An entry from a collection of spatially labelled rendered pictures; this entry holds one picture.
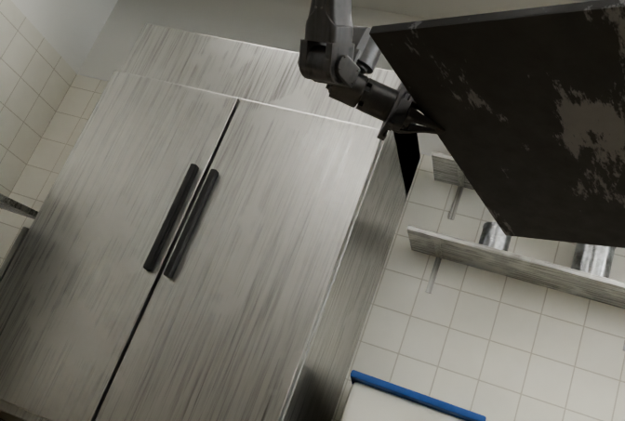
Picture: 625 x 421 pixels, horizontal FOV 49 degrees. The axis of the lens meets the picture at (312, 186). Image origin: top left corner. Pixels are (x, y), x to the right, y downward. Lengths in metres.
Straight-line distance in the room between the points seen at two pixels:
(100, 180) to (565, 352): 2.30
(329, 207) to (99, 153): 1.13
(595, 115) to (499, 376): 2.57
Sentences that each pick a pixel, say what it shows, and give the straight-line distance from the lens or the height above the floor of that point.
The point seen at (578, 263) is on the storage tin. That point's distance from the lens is 3.47.
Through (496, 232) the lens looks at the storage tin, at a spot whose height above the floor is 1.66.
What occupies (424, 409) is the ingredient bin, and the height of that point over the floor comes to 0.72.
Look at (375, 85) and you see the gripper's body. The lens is 1.16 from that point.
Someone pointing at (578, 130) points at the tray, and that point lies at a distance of 1.10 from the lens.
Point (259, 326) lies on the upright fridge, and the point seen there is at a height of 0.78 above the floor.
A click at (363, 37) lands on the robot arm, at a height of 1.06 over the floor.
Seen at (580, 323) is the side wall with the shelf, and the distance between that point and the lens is 3.62.
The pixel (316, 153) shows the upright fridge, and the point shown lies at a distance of 2.95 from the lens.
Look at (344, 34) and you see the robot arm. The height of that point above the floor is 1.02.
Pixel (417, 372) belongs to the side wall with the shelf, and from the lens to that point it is 3.53.
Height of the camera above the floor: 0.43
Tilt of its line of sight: 20 degrees up
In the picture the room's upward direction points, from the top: 21 degrees clockwise
